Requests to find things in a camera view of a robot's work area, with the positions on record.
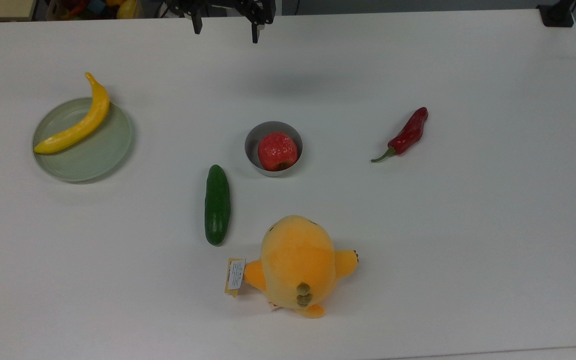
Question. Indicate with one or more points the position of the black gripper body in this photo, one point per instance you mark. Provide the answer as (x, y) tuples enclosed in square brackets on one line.
[(228, 6)]

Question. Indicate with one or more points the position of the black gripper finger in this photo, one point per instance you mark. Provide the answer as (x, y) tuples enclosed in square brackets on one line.
[(256, 33), (197, 25)]

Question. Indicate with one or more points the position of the green cucumber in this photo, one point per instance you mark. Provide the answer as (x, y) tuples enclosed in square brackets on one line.
[(217, 205)]

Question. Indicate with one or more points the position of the grey metal bowl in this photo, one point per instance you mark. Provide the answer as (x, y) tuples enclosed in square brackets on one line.
[(254, 150)]

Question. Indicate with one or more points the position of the box of colourful toys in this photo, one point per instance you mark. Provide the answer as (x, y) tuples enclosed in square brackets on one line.
[(90, 7)]

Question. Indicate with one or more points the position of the red apple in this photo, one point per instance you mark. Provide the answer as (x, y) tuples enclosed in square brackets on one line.
[(277, 151)]

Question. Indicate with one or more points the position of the yellow banana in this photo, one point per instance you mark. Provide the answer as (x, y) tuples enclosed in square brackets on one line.
[(80, 127)]

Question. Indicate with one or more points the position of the pale green plate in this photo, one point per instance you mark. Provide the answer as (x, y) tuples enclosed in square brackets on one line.
[(98, 155)]

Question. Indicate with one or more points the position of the red chili pepper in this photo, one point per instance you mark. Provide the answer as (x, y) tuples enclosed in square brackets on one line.
[(409, 133)]

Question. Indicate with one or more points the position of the orange plush toy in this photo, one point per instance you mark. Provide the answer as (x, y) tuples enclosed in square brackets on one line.
[(295, 260)]

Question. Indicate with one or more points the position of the white paper tag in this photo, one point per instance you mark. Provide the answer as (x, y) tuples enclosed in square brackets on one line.
[(236, 275)]

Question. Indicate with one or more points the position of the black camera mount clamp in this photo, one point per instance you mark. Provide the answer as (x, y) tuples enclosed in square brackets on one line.
[(557, 14)]

